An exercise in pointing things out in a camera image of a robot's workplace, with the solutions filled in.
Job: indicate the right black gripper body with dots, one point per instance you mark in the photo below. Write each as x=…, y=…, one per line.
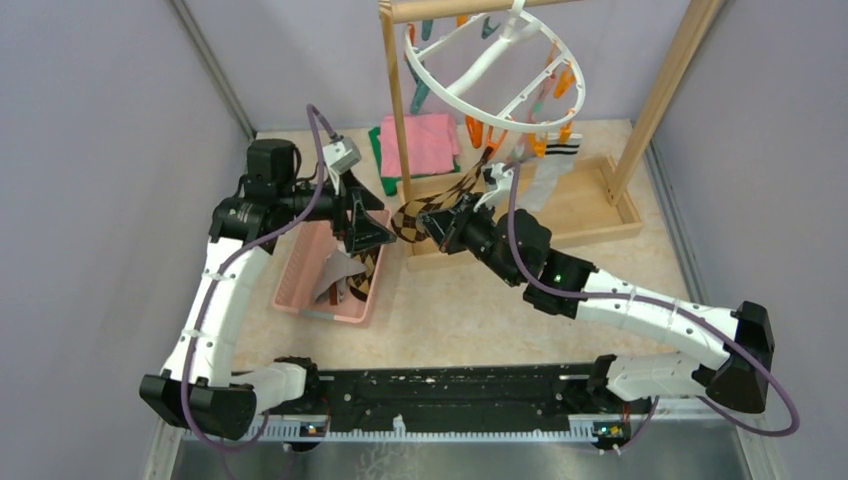
x=470, y=230

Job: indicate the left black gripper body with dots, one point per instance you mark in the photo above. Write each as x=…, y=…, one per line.
x=343, y=226

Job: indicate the grey sock red stripes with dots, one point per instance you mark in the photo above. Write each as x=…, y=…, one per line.
x=331, y=288

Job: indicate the brown argyle sock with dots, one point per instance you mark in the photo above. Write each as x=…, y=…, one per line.
x=405, y=223
x=359, y=284

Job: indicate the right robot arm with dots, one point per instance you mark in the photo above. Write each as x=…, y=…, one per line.
x=719, y=353

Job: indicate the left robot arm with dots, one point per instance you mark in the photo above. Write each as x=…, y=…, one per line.
x=197, y=388

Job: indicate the wooden hanger rack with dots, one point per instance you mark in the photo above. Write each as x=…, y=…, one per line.
x=589, y=205

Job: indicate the white round clip hanger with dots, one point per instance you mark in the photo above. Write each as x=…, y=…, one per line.
x=498, y=62

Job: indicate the green folded cloth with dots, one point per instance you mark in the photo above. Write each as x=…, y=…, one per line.
x=390, y=185

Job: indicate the pink plastic basket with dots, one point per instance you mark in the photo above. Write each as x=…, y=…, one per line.
x=307, y=269

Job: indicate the pink folded cloth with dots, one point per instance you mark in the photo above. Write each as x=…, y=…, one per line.
x=431, y=145

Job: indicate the orange clip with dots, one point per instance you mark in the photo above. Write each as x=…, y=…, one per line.
x=482, y=135

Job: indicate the white tall sock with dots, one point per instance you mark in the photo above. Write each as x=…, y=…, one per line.
x=559, y=159

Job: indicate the teal clip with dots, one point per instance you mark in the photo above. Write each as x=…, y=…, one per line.
x=420, y=93

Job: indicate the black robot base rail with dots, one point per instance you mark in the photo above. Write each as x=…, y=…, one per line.
x=459, y=402

